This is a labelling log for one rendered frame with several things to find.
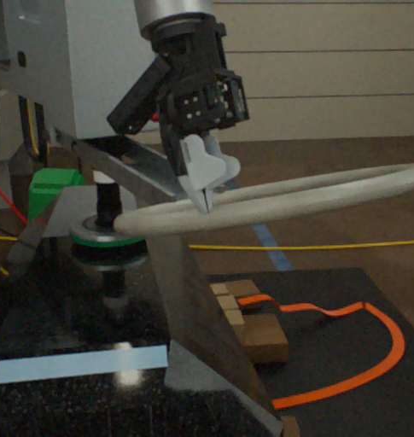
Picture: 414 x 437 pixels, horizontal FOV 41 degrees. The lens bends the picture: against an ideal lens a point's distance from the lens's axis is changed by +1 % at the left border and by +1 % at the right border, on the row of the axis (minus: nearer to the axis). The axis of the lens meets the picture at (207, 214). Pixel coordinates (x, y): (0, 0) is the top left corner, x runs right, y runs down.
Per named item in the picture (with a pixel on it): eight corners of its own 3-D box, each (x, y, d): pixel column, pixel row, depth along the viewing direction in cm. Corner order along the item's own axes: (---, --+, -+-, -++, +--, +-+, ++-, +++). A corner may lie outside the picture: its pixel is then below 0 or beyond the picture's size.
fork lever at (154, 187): (41, 141, 156) (39, 124, 154) (105, 134, 166) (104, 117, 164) (154, 224, 102) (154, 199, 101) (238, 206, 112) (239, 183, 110)
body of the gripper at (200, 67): (223, 123, 58) (200, 10, 58) (157, 142, 63) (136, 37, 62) (252, 125, 65) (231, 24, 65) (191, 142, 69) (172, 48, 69)
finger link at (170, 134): (180, 175, 61) (164, 97, 61) (168, 177, 62) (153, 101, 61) (201, 173, 65) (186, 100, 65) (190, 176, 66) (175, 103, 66)
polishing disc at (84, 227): (166, 225, 150) (166, 221, 149) (102, 247, 135) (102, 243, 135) (117, 207, 163) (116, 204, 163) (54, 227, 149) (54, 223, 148)
